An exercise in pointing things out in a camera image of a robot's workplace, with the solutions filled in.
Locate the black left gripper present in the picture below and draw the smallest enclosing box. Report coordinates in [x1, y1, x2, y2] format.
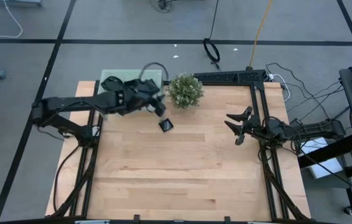
[141, 93, 167, 118]

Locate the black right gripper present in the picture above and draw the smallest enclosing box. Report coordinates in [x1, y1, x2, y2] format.
[224, 106, 269, 146]

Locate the black round wavy plate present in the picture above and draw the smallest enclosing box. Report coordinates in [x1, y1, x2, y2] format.
[100, 76, 124, 92]

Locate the green potted plant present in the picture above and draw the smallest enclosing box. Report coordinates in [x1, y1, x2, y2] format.
[166, 73, 205, 110]

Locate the pale green perforated shelf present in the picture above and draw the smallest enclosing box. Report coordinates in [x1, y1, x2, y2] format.
[98, 68, 164, 121]

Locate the white board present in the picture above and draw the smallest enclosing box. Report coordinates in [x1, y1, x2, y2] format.
[298, 136, 345, 180]

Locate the black desk crossbar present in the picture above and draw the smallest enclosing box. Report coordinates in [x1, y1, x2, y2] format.
[297, 133, 352, 169]

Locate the black right camera cable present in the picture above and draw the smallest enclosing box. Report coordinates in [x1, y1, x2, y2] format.
[261, 115, 303, 150]

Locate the black camera cable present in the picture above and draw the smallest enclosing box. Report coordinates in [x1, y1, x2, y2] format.
[261, 115, 303, 150]
[139, 61, 169, 82]

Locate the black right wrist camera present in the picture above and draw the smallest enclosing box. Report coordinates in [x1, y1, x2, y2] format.
[265, 119, 290, 140]

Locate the black left camera cable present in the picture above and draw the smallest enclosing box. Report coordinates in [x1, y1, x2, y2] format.
[139, 61, 169, 82]

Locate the black aluminium table frame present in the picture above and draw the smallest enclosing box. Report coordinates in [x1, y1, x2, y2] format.
[45, 70, 313, 223]

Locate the white power cable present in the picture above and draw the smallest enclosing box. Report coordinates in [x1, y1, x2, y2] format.
[267, 73, 291, 103]

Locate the black coiled floor cable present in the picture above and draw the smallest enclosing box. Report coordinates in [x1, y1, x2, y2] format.
[202, 0, 222, 72]

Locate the yellow cable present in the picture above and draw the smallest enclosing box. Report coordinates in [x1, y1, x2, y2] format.
[249, 0, 273, 70]

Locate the black floor cable tangle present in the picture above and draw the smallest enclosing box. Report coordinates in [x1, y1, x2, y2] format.
[149, 0, 174, 13]

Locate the white floor cable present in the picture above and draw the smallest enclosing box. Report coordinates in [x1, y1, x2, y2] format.
[0, 0, 24, 39]

